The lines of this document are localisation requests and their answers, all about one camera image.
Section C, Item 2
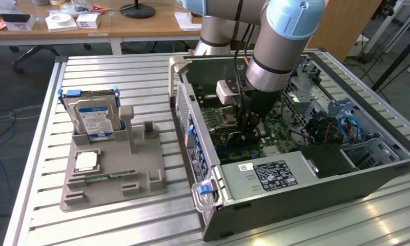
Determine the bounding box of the black and white box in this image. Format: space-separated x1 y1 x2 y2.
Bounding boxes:
3 14 38 31

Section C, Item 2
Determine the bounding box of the black office chair base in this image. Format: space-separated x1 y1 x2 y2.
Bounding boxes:
10 45 63 74

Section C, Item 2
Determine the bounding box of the white floor cable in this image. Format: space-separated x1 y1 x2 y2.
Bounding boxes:
0 105 44 121

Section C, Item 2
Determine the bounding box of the white paper stack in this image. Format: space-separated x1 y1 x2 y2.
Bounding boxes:
175 11 203 32

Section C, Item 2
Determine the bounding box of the wooden cabinet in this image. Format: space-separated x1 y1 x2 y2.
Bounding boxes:
305 0 380 63

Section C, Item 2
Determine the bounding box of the blue disk wire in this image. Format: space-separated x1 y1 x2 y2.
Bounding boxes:
340 114 365 140

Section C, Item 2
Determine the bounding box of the clear plastic bag pile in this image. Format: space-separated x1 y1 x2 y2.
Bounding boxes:
62 0 96 13

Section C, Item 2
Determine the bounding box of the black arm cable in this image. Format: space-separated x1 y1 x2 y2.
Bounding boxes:
233 24 259 113

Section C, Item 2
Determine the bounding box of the open PC case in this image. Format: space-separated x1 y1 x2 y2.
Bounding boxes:
168 47 410 241

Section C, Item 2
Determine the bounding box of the hard disk with blue caddy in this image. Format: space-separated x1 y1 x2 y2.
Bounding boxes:
58 87 121 142

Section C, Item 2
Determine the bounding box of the white box with round hollow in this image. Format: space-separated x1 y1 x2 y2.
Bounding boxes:
46 14 79 33

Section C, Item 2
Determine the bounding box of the white bin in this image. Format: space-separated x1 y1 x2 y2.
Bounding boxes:
347 33 371 58

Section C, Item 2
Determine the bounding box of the white box with label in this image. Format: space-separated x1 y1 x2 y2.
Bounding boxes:
76 13 101 29

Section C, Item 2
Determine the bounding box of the green RAM stick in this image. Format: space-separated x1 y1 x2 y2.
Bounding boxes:
84 173 125 180

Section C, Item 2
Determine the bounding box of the CPU socket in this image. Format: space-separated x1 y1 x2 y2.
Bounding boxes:
217 105 243 124

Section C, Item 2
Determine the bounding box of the white crumpled paper pile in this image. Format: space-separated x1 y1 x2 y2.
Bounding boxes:
0 0 18 16

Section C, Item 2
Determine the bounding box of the blue floor cable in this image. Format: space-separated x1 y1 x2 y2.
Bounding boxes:
0 110 14 218

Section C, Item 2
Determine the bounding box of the silver power supply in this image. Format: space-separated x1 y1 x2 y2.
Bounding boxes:
220 150 320 207

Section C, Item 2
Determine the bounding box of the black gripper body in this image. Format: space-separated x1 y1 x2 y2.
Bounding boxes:
237 89 281 144

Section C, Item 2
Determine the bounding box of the silver CPU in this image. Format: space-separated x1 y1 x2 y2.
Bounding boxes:
73 152 99 172

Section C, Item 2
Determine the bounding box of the grey parts rack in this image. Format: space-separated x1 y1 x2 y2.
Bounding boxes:
60 104 168 213

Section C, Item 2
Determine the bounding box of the wooden desk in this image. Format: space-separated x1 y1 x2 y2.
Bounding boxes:
0 0 207 47

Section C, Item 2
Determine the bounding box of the black wire bundle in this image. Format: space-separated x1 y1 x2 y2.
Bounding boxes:
305 115 341 144

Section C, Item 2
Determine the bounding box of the black stand pole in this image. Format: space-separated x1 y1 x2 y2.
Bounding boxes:
371 5 410 93

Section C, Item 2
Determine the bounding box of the black lamp base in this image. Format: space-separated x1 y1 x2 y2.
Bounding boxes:
119 0 157 19

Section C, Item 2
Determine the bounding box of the green motherboard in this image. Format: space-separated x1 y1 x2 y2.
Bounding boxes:
191 76 305 165

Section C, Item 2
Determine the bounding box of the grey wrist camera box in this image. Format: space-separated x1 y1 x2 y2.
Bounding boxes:
216 78 249 106

